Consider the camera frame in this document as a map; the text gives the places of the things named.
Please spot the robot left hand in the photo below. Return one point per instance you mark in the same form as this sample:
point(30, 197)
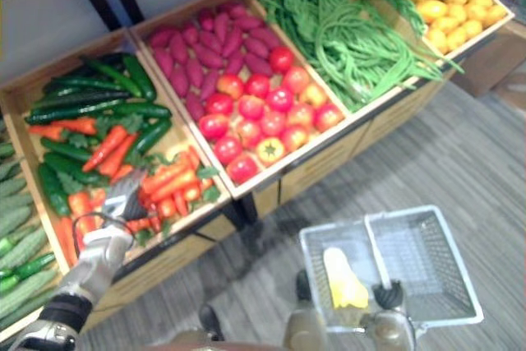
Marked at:
point(130, 199)

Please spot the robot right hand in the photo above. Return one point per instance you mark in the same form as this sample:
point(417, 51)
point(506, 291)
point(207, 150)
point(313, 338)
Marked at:
point(389, 296)

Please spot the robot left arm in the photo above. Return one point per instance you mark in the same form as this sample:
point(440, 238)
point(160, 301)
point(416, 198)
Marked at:
point(94, 262)

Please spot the pale yellow vegetable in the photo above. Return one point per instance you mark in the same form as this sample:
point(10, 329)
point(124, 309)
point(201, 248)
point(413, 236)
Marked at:
point(343, 281)

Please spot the green leafy vegetable bunch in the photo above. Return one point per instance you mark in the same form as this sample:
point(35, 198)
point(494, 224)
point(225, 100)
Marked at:
point(296, 6)

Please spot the orange carrot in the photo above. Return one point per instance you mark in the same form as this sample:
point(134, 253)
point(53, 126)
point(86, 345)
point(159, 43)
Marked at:
point(139, 224)
point(168, 176)
point(47, 132)
point(118, 155)
point(122, 172)
point(80, 207)
point(78, 125)
point(174, 186)
point(98, 199)
point(67, 240)
point(106, 147)
point(193, 156)
point(166, 208)
point(192, 192)
point(180, 202)

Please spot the dark green cucumber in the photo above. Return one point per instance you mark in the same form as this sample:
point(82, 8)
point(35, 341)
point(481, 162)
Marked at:
point(74, 112)
point(150, 136)
point(88, 83)
point(141, 110)
point(53, 190)
point(74, 169)
point(65, 149)
point(139, 77)
point(82, 99)
point(113, 74)

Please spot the robot silver leg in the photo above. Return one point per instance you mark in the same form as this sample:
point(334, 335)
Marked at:
point(306, 326)

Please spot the red tomato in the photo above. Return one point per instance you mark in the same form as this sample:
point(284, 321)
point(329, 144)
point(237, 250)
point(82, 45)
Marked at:
point(273, 123)
point(328, 116)
point(301, 115)
point(213, 126)
point(230, 86)
point(219, 103)
point(228, 149)
point(248, 133)
point(296, 79)
point(294, 138)
point(257, 85)
point(279, 99)
point(281, 58)
point(242, 169)
point(251, 107)

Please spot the purple sweet potato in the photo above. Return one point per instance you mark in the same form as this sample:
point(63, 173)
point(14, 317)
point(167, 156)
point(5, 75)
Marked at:
point(258, 64)
point(190, 33)
point(208, 56)
point(178, 47)
point(209, 84)
point(161, 38)
point(210, 41)
point(194, 72)
point(195, 106)
point(232, 8)
point(248, 22)
point(205, 19)
point(164, 62)
point(257, 47)
point(265, 37)
point(232, 41)
point(179, 81)
point(221, 26)
point(235, 62)

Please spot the pale green bitter gourd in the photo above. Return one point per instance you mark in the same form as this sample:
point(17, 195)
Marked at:
point(24, 248)
point(29, 312)
point(8, 168)
point(6, 149)
point(14, 201)
point(14, 219)
point(26, 291)
point(10, 186)

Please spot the wooden display stand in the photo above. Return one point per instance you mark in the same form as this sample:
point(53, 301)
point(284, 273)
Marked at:
point(320, 170)

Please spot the robot dark foot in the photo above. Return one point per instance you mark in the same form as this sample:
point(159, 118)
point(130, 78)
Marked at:
point(211, 320)

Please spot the yellow tomato with green stem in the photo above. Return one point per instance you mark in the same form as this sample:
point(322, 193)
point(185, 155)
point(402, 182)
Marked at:
point(270, 151)

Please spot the orange yellow tomato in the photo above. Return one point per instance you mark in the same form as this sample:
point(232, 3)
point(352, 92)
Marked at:
point(313, 95)

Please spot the long green bean bundle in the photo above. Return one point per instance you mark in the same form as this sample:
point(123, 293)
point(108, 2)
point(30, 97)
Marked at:
point(357, 59)

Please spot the brown cardboard box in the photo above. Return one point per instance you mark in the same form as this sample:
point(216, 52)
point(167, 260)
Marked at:
point(485, 63)

